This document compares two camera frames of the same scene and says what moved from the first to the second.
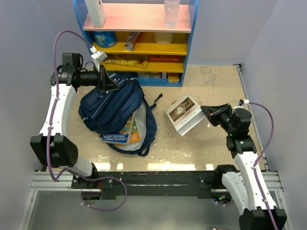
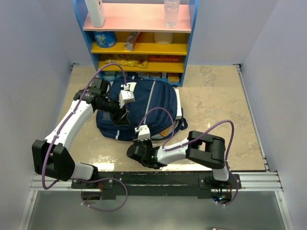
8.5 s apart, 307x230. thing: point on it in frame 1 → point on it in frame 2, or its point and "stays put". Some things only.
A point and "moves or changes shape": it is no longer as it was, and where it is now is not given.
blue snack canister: x=105 y=39 stays put
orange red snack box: x=163 y=57 stays put
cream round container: x=163 y=38 stays put
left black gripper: x=104 y=82 → x=116 y=118
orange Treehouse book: x=135 y=134 → x=166 y=132
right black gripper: x=213 y=112 → x=138 y=142
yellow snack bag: x=142 y=64 stays put
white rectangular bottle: x=96 y=9 stays put
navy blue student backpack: x=105 y=112 moves or changes shape
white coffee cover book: x=185 y=115 → x=179 y=111
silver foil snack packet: x=131 y=39 stays put
